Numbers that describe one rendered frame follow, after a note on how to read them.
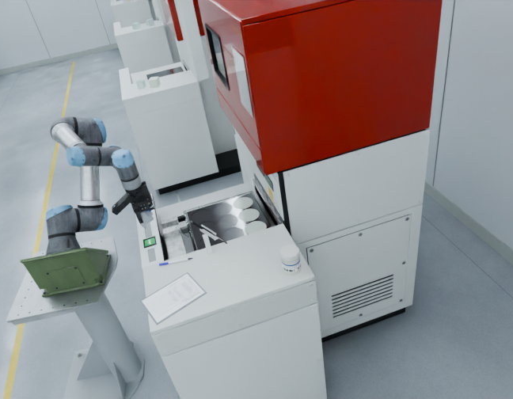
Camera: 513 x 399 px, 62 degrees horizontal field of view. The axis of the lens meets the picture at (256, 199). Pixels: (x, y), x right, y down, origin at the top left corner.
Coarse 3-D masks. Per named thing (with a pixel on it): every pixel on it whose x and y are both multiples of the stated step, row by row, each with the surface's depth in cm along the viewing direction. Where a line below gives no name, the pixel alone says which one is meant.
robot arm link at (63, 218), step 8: (56, 208) 192; (64, 208) 193; (72, 208) 198; (48, 216) 191; (56, 216) 191; (64, 216) 192; (72, 216) 194; (48, 224) 191; (56, 224) 190; (64, 224) 192; (72, 224) 194; (80, 224) 196; (48, 232) 191; (56, 232) 190; (64, 232) 191
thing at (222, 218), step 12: (216, 204) 214; (228, 204) 213; (252, 204) 209; (192, 216) 209; (204, 216) 207; (216, 216) 206; (228, 216) 205; (192, 228) 201; (216, 228) 198; (228, 228) 197; (240, 228) 196; (216, 240) 192; (228, 240) 190
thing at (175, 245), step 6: (180, 234) 202; (168, 240) 200; (174, 240) 199; (180, 240) 198; (168, 246) 196; (174, 246) 195; (180, 246) 195; (168, 252) 193; (174, 252) 192; (180, 252) 191
